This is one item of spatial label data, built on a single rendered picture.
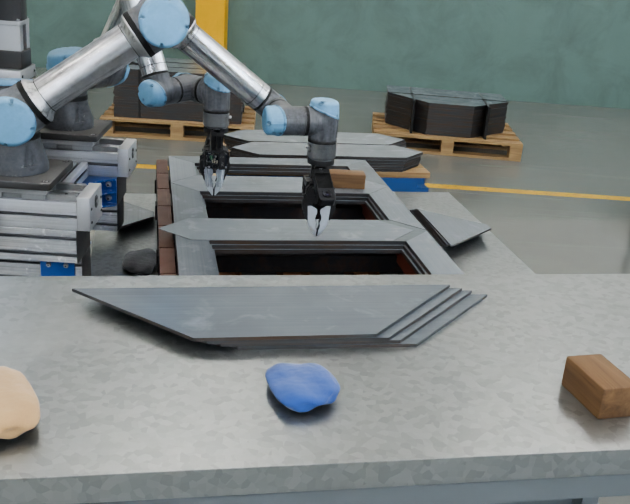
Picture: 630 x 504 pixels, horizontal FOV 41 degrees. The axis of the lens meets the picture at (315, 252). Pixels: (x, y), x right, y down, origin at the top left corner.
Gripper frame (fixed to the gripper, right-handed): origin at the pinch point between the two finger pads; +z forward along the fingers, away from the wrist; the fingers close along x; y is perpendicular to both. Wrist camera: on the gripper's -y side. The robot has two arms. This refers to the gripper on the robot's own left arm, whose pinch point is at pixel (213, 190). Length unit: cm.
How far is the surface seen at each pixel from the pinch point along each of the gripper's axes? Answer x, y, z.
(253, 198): 14.3, -16.7, 7.8
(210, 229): -2.0, 18.8, 5.7
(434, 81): 291, -655, 75
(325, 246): 29.5, 27.8, 7.2
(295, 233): 21.9, 21.5, 5.7
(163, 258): -15.3, 34.9, 8.0
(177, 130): 4, -421, 83
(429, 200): 83, -41, 15
